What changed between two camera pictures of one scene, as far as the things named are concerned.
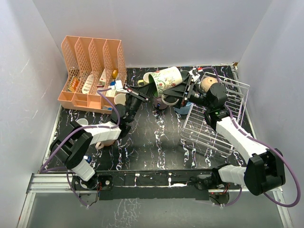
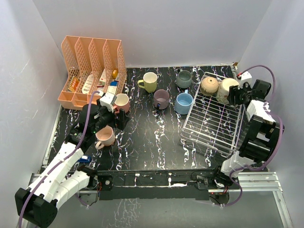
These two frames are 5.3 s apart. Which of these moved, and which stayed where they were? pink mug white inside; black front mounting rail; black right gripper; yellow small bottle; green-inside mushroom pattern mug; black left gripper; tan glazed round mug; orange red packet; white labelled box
Moved: black right gripper; green-inside mushroom pattern mug; black left gripper
Stayed: tan glazed round mug; pink mug white inside; white labelled box; black front mounting rail; yellow small bottle; orange red packet
